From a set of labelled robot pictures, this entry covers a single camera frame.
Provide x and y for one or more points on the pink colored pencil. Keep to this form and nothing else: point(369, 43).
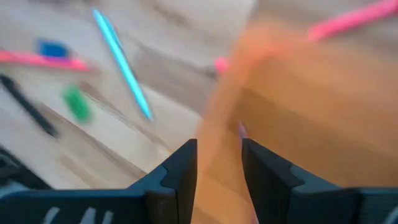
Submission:
point(46, 61)
point(351, 19)

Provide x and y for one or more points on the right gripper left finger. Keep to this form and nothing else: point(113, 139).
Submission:
point(177, 186)

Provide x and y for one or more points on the orange plastic bin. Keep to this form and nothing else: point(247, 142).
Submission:
point(311, 109)

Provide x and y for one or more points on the blue eraser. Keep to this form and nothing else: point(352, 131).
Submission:
point(53, 49)

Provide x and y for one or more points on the teal pen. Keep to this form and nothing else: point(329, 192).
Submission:
point(124, 67)

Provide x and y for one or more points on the black pen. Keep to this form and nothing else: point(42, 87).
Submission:
point(28, 105)

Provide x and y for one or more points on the translucent purple pen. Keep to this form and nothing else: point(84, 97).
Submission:
point(242, 130)

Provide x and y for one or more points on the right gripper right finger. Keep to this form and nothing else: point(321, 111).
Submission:
point(273, 193)

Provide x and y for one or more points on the green eraser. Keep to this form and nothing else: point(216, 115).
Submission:
point(77, 104)

